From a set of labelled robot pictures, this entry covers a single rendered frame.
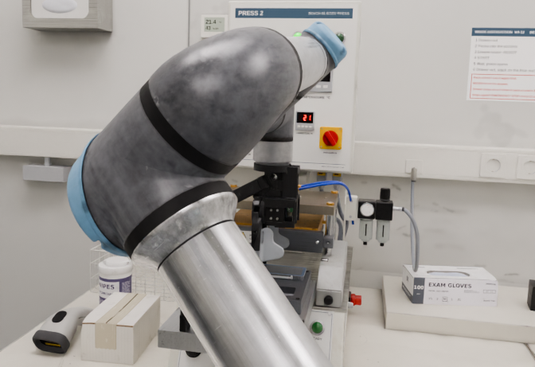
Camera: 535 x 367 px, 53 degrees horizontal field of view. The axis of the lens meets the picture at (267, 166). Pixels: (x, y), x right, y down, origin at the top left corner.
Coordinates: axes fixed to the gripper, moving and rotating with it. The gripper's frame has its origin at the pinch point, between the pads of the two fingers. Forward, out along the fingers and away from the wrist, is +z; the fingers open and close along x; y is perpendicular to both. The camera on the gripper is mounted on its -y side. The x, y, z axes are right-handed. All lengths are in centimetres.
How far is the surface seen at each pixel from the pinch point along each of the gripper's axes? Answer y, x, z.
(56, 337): -44.8, 2.3, 21.1
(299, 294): 9.4, -9.9, 1.5
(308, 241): 8.4, 11.3, -2.3
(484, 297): 53, 48, 19
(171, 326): -9.3, -22.4, 4.0
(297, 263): 4.2, 28.6, 8.0
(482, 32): 51, 69, -53
